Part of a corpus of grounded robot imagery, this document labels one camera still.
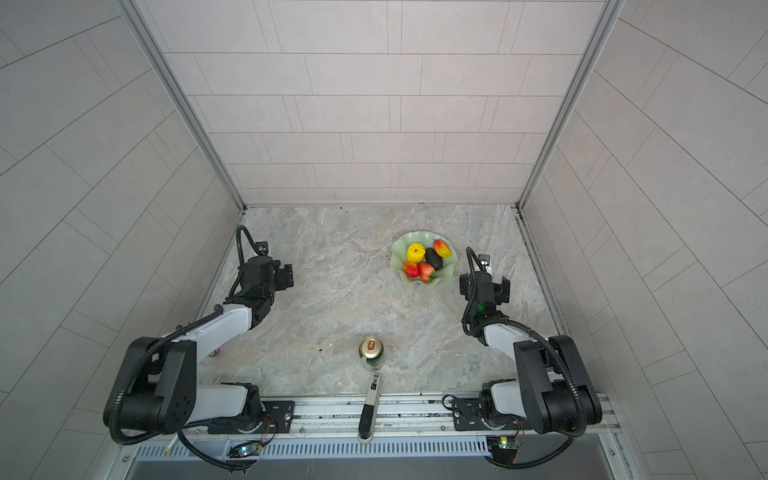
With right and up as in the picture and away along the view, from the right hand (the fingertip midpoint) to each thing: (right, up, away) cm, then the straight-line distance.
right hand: (484, 273), depth 91 cm
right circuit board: (-2, -37, -23) cm, 44 cm away
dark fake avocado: (-15, +4, +5) cm, 16 cm away
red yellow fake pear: (-18, +1, +3) cm, 18 cm away
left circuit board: (-60, -35, -26) cm, 74 cm away
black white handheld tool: (-34, -31, -25) cm, 52 cm away
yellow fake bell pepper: (-21, +6, +5) cm, 23 cm away
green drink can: (-33, -16, -19) cm, 41 cm away
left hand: (-64, +4, -1) cm, 64 cm away
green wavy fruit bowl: (-27, +4, +8) cm, 28 cm away
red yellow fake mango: (-13, +7, +5) cm, 16 cm away
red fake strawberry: (-23, +1, +2) cm, 23 cm away
